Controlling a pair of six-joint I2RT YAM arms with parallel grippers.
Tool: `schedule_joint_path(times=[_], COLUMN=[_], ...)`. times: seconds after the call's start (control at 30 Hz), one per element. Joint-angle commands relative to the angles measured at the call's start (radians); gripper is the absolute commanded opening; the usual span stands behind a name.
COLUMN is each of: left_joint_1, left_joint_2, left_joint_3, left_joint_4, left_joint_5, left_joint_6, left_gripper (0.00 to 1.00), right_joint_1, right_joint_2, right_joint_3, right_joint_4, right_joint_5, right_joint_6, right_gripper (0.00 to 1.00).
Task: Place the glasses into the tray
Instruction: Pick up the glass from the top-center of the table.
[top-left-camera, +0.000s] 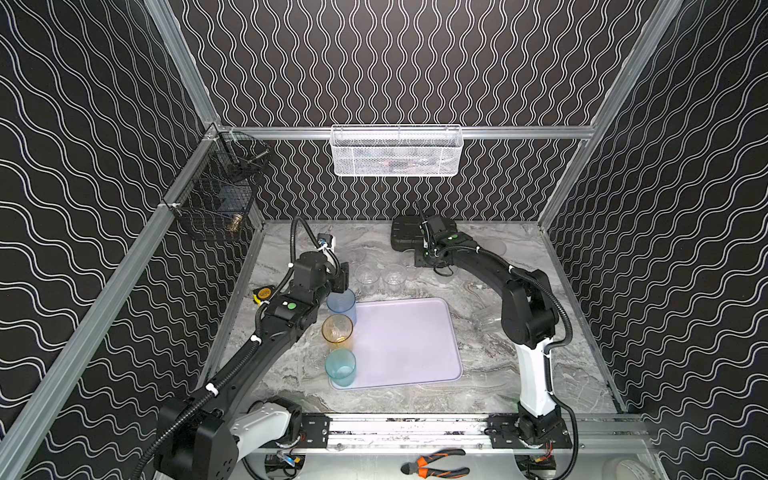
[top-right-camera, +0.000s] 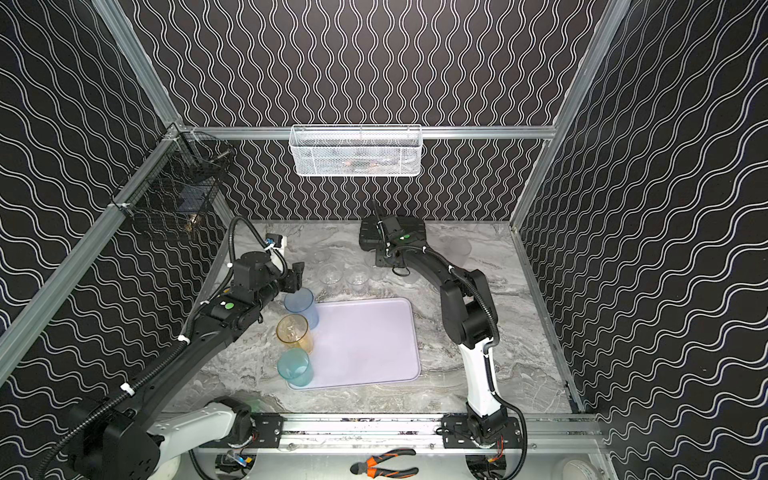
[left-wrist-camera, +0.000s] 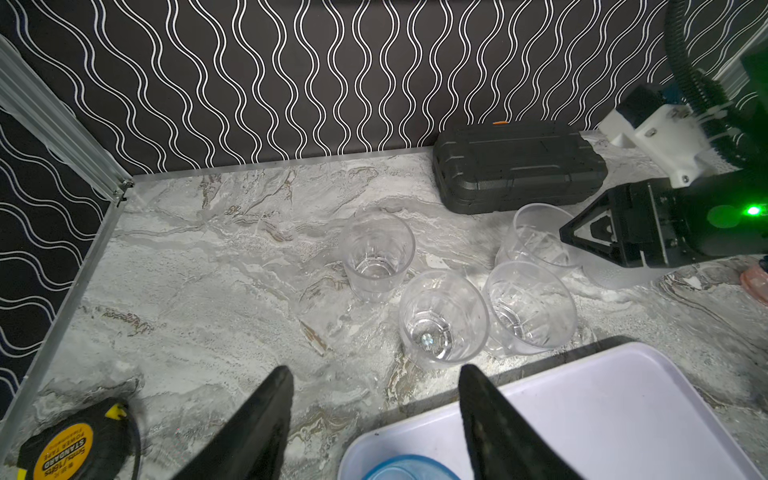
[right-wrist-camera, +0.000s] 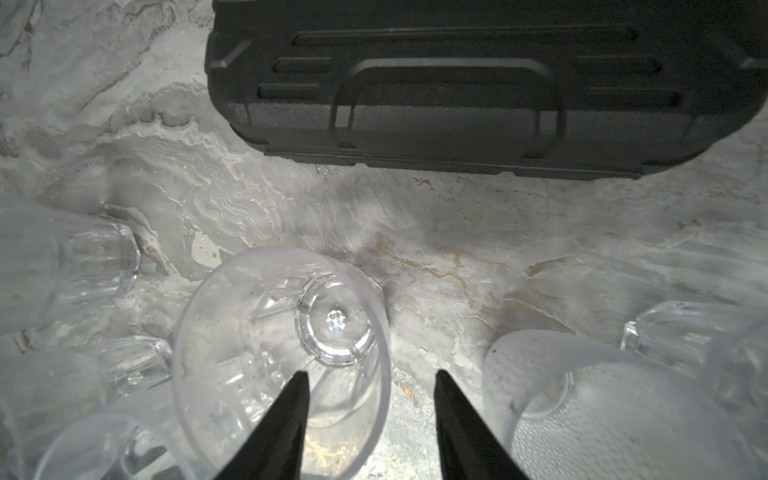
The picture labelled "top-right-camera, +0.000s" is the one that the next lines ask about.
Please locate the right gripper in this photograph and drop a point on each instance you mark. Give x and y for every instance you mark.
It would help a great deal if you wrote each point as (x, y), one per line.
(380, 261)

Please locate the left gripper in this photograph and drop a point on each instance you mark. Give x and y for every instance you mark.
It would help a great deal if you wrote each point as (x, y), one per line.
(292, 278)

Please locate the blue ribbed plastic cup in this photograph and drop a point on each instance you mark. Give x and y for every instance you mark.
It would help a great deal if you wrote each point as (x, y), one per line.
(302, 302)

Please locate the clear plastic cup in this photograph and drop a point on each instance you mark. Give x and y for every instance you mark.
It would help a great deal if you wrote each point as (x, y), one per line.
(330, 274)
(357, 279)

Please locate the yellow transparent cup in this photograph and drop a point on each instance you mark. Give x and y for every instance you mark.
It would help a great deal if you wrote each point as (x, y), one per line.
(293, 331)

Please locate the teal plastic cup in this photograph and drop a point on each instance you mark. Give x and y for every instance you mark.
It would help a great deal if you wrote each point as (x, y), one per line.
(295, 367)

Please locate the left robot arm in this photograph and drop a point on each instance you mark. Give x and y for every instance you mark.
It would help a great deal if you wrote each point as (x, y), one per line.
(111, 438)

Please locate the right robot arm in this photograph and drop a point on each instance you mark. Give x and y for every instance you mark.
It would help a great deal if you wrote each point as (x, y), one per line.
(469, 318)

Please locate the lilac plastic tray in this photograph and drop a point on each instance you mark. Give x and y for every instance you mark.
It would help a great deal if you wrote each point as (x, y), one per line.
(364, 342)

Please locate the black plastic case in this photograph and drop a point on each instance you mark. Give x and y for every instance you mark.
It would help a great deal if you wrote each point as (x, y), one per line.
(391, 232)

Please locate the frosted plastic cup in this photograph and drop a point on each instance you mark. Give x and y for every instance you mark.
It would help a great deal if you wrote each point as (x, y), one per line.
(458, 251)

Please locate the white round lid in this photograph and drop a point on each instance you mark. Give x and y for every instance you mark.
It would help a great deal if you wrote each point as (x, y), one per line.
(574, 469)

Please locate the white wire basket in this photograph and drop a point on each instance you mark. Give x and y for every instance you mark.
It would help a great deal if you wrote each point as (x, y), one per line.
(356, 150)

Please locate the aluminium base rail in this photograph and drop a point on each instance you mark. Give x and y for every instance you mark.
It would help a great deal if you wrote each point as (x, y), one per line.
(425, 433)

